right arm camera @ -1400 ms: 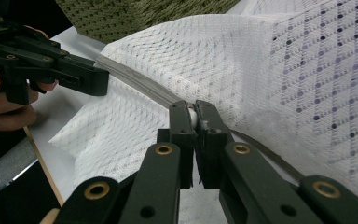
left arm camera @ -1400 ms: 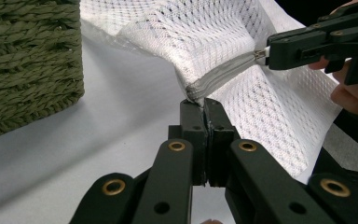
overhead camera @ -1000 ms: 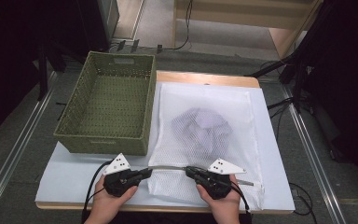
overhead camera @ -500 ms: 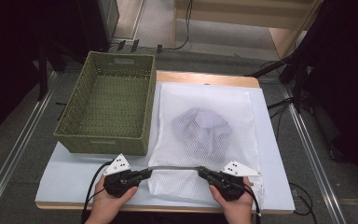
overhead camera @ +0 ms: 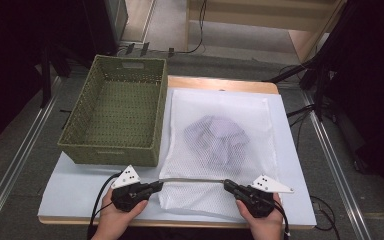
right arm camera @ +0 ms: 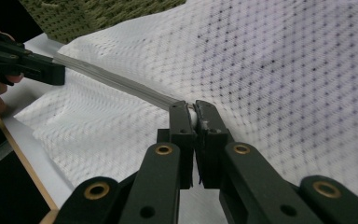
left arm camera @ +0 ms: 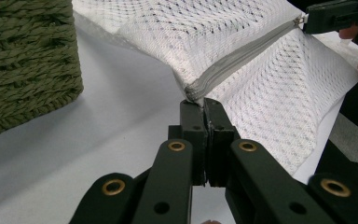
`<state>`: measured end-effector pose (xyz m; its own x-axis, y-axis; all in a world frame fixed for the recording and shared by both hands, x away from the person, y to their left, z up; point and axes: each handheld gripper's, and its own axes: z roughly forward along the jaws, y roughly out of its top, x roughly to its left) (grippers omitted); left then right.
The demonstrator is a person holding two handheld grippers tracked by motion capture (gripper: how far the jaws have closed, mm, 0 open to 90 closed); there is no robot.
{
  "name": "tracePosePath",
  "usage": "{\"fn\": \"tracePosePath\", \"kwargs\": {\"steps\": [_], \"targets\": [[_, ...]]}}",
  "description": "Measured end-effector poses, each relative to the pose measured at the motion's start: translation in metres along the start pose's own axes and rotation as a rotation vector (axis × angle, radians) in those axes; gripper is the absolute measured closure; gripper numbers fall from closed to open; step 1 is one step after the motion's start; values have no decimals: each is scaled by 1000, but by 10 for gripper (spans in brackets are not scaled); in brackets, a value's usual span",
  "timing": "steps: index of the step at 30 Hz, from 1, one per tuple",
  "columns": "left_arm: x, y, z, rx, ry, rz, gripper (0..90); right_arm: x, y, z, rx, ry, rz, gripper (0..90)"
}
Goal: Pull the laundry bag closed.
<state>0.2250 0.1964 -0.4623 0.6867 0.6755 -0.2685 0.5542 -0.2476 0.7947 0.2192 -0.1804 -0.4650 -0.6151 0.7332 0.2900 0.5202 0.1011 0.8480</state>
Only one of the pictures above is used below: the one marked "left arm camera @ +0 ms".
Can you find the white mesh laundry bag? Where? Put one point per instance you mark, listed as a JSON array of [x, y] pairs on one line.
[[261, 93]]

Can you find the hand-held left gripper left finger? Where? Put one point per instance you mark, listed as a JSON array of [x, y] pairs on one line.
[[192, 137]]

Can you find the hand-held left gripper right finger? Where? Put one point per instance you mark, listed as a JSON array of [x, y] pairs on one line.
[[220, 133]]

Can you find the green woven basket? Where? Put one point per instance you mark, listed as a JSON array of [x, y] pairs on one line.
[[24, 62]]

